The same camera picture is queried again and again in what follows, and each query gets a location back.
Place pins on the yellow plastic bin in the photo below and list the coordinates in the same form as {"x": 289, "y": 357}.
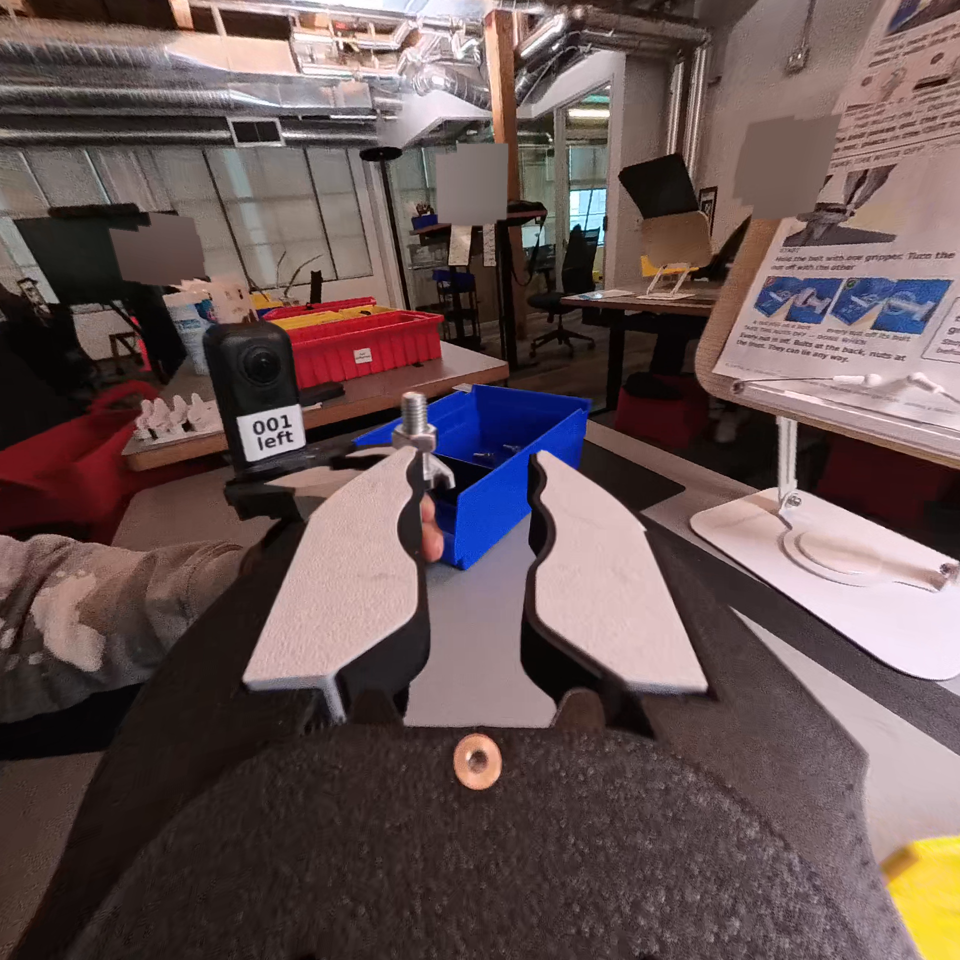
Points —
{"x": 926, "y": 900}

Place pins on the black office chair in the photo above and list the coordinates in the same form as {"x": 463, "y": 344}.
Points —
{"x": 570, "y": 277}

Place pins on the wooden support post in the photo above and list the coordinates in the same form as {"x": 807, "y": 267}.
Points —
{"x": 504, "y": 90}

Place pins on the silver ventilation duct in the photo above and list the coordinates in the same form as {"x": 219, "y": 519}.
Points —
{"x": 150, "y": 67}

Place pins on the person's left hand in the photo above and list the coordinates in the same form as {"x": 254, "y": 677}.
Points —
{"x": 431, "y": 532}

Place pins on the storage shelf with blue bins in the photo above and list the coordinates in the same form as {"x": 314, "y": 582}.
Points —
{"x": 450, "y": 300}

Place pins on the red tote bag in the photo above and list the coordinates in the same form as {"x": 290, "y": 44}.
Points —
{"x": 67, "y": 465}

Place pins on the red plastic tray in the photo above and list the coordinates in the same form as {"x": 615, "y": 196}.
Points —
{"x": 330, "y": 305}

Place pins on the black bin divider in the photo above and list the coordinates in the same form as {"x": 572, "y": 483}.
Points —
{"x": 465, "y": 480}

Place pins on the blue plastic bin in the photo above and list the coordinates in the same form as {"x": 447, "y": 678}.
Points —
{"x": 517, "y": 480}

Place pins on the person's left forearm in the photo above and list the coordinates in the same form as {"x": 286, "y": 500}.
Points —
{"x": 75, "y": 600}

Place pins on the wooden board on white stand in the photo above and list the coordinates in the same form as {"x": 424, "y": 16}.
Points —
{"x": 675, "y": 240}

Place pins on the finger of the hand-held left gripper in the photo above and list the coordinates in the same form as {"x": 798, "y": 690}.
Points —
{"x": 315, "y": 478}
{"x": 442, "y": 476}

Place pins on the rack of white printed parts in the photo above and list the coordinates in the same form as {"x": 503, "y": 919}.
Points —
{"x": 176, "y": 416}

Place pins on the red ottoman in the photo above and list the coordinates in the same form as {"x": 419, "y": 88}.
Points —
{"x": 660, "y": 412}

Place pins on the small yellow bin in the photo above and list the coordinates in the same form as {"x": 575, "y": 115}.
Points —
{"x": 660, "y": 264}

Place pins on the white carton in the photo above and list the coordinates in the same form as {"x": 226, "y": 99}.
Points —
{"x": 225, "y": 296}

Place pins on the black monitor on stand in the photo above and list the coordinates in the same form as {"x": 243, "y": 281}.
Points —
{"x": 60, "y": 255}

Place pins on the wooden office desk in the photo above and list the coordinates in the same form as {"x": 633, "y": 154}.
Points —
{"x": 637, "y": 300}

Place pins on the silver hex nut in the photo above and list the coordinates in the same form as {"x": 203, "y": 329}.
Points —
{"x": 412, "y": 436}

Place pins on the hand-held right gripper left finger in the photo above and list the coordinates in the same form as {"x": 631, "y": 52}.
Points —
{"x": 345, "y": 585}

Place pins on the yellow plastic tray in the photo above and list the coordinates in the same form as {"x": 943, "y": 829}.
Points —
{"x": 307, "y": 321}

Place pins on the printed instruction sheet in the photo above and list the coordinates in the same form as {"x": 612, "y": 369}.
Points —
{"x": 862, "y": 315}

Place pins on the red plastic crate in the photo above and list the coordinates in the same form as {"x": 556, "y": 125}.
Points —
{"x": 367, "y": 352}

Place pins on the white wipes canister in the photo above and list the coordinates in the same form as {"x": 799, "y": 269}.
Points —
{"x": 187, "y": 330}

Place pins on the black floor lamp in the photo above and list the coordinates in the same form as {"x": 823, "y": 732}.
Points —
{"x": 391, "y": 225}

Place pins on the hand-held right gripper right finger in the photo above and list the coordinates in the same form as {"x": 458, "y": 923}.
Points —
{"x": 600, "y": 592}

